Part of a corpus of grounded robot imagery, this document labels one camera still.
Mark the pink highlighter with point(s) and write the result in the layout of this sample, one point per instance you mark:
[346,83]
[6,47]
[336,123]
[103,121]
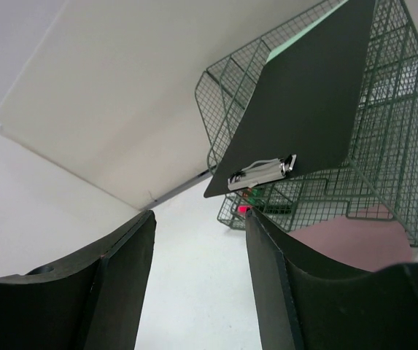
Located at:
[243,209]

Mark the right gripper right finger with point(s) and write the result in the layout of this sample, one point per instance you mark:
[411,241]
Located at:
[306,300]

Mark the green clipboard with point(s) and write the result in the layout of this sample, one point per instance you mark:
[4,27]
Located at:
[281,48]

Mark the green wire mesh organizer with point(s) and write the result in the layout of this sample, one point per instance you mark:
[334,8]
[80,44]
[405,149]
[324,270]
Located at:
[378,180]

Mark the black clipboard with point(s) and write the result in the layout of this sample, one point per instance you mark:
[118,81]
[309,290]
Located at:
[300,116]

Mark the pink clipboard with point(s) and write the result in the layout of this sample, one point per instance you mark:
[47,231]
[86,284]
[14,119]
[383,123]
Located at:
[365,244]

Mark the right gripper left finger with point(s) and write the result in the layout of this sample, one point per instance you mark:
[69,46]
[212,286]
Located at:
[89,299]

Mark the aluminium rail back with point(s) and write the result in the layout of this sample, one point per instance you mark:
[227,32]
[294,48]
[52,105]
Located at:
[177,190]

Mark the orange highlighter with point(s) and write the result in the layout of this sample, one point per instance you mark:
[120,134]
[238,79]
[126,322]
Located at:
[247,193]

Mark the green highlighter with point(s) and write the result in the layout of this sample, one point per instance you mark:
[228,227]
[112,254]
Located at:
[257,196]

